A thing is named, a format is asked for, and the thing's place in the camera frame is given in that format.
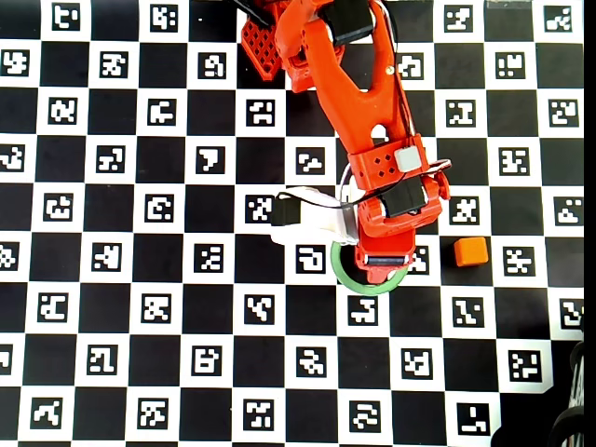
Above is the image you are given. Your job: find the black flexible stand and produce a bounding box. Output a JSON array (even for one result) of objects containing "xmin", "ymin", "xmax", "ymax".
[{"xmin": 549, "ymin": 316, "xmax": 596, "ymax": 447}]

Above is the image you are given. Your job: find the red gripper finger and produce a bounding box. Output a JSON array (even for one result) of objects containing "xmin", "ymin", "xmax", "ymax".
[{"xmin": 356, "ymin": 253, "xmax": 415, "ymax": 285}]

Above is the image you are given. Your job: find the white square wrist module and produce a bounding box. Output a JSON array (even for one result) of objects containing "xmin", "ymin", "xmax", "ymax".
[{"xmin": 394, "ymin": 147, "xmax": 422, "ymax": 173}]

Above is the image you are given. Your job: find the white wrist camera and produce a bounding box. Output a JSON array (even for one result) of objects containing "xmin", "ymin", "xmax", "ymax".
[{"xmin": 270, "ymin": 186, "xmax": 362, "ymax": 247}]

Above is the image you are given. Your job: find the red robot base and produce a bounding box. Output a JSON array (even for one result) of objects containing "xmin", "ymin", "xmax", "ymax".
[{"xmin": 231, "ymin": 0, "xmax": 323, "ymax": 93}]

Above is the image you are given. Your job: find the green ring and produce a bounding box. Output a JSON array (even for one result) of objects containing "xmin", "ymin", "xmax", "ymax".
[{"xmin": 330, "ymin": 239, "xmax": 412, "ymax": 297}]

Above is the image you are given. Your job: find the orange cube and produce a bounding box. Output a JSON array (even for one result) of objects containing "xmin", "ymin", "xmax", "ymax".
[{"xmin": 453, "ymin": 236, "xmax": 491, "ymax": 268}]

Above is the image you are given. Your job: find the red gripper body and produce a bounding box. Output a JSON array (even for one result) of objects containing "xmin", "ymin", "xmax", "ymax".
[{"xmin": 354, "ymin": 170, "xmax": 453, "ymax": 258}]

